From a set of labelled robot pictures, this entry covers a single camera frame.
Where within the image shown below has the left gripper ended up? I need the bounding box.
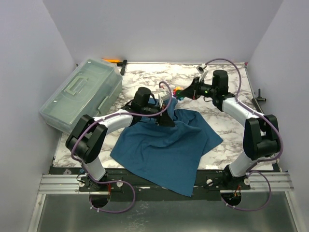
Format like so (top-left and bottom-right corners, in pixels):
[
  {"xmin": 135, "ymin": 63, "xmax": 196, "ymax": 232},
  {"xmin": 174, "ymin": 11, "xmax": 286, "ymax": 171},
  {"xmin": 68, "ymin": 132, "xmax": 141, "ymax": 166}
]
[{"xmin": 141, "ymin": 101, "xmax": 175, "ymax": 126}]

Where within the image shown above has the colourful plush flower brooch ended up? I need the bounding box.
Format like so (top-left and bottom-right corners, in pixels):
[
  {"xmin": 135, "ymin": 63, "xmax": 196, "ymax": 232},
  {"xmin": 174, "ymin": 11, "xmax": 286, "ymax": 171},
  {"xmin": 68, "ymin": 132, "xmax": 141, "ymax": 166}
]
[{"xmin": 173, "ymin": 86, "xmax": 184, "ymax": 101}]

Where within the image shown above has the blue t-shirt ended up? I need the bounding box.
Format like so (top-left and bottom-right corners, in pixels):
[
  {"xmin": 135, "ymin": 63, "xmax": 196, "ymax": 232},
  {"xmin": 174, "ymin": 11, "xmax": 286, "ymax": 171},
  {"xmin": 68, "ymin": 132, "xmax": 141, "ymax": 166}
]
[{"xmin": 111, "ymin": 99, "xmax": 223, "ymax": 197}]

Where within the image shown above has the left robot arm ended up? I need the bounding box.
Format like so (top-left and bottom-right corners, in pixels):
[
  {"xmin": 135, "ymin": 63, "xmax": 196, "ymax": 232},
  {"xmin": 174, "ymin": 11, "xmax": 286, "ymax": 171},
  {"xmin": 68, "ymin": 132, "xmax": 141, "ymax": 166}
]
[{"xmin": 66, "ymin": 82, "xmax": 175, "ymax": 191}]

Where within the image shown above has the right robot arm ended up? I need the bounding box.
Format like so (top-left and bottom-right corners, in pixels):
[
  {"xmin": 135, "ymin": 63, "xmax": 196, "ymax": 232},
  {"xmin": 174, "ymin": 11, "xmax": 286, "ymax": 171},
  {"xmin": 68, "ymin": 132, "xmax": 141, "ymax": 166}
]
[{"xmin": 176, "ymin": 70, "xmax": 281, "ymax": 189}]

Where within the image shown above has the black clamp bar right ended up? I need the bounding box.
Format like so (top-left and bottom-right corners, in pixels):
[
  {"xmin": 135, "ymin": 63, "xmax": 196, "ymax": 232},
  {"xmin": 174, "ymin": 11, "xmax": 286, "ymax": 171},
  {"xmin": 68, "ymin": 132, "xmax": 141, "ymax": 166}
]
[{"xmin": 251, "ymin": 88, "xmax": 267, "ymax": 108}]

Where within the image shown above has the clear plastic storage box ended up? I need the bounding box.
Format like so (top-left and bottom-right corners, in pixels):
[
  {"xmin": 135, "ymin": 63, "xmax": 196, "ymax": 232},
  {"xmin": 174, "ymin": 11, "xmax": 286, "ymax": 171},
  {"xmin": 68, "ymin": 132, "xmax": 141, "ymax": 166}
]
[{"xmin": 39, "ymin": 59, "xmax": 123, "ymax": 134}]

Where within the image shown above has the orange tool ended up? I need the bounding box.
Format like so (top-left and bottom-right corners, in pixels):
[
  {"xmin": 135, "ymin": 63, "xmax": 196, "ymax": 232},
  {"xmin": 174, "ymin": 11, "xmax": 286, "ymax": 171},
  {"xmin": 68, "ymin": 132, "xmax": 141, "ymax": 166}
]
[{"xmin": 102, "ymin": 58, "xmax": 121, "ymax": 63}]

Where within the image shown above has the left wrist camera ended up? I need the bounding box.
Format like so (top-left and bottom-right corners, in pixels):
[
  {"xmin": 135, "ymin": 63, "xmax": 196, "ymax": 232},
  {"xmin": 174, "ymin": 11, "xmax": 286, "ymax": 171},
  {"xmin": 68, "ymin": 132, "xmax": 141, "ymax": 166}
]
[{"xmin": 158, "ymin": 91, "xmax": 170, "ymax": 106}]

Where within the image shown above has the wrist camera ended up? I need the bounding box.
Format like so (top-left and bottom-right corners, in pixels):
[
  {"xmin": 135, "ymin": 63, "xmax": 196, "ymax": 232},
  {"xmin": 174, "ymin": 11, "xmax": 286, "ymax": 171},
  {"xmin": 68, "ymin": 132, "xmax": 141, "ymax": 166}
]
[
  {"xmin": 158, "ymin": 91, "xmax": 170, "ymax": 106},
  {"xmin": 197, "ymin": 63, "xmax": 208, "ymax": 82}
]

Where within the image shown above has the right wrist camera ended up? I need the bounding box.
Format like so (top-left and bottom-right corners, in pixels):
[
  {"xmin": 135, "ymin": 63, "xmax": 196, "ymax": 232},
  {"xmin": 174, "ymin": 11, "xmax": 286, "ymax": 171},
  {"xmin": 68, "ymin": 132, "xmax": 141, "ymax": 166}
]
[{"xmin": 197, "ymin": 63, "xmax": 208, "ymax": 82}]

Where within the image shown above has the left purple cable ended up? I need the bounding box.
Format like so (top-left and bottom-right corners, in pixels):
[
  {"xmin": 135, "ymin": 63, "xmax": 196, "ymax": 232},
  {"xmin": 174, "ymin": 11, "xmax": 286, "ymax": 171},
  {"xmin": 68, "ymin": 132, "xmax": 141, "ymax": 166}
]
[{"xmin": 70, "ymin": 81, "xmax": 172, "ymax": 214}]

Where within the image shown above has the purple cable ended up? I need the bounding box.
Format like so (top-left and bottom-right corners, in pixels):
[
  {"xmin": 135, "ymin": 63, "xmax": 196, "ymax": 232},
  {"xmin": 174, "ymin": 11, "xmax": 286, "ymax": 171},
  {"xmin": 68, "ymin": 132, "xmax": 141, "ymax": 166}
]
[
  {"xmin": 202, "ymin": 58, "xmax": 283, "ymax": 211},
  {"xmin": 70, "ymin": 81, "xmax": 172, "ymax": 214}
]

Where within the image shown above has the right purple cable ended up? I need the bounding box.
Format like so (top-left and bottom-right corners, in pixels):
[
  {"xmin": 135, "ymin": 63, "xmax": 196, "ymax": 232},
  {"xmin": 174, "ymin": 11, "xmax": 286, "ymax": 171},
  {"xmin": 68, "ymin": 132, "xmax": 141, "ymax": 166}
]
[{"xmin": 202, "ymin": 58, "xmax": 283, "ymax": 211}]

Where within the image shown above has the aluminium rail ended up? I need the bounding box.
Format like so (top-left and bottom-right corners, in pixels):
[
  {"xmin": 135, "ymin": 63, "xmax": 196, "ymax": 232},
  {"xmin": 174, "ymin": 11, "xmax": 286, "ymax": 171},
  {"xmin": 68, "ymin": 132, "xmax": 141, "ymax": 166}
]
[{"xmin": 38, "ymin": 174, "xmax": 295, "ymax": 195}]

